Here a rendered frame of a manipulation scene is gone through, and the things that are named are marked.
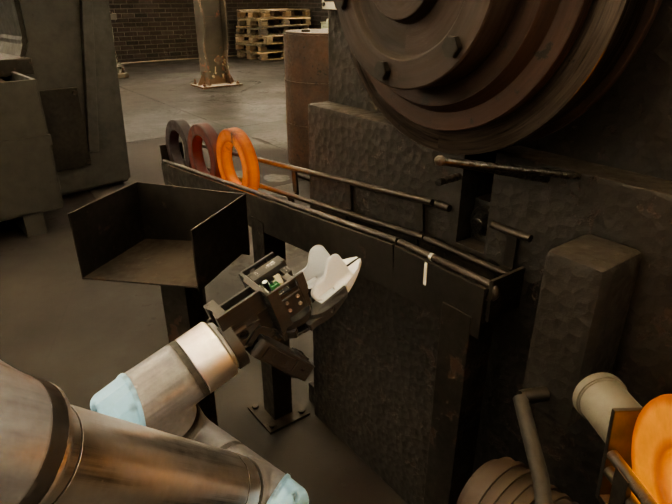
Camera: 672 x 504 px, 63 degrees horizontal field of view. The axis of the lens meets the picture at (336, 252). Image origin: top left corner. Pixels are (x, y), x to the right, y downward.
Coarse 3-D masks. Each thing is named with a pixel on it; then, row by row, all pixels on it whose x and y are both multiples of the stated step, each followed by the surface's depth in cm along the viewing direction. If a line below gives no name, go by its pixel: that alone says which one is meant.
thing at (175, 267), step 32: (128, 192) 116; (160, 192) 117; (192, 192) 115; (224, 192) 112; (96, 224) 108; (128, 224) 117; (160, 224) 121; (192, 224) 118; (224, 224) 104; (96, 256) 109; (128, 256) 115; (160, 256) 113; (192, 256) 112; (224, 256) 106; (192, 288) 111; (192, 320) 113
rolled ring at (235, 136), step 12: (228, 132) 136; (240, 132) 135; (228, 144) 142; (240, 144) 133; (252, 144) 134; (228, 156) 146; (240, 156) 134; (252, 156) 134; (228, 168) 146; (252, 168) 134; (228, 180) 145; (252, 180) 135
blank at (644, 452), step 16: (656, 400) 50; (640, 416) 52; (656, 416) 50; (640, 432) 52; (656, 432) 50; (640, 448) 52; (656, 448) 50; (640, 464) 52; (656, 464) 50; (640, 480) 52; (656, 480) 50; (656, 496) 50
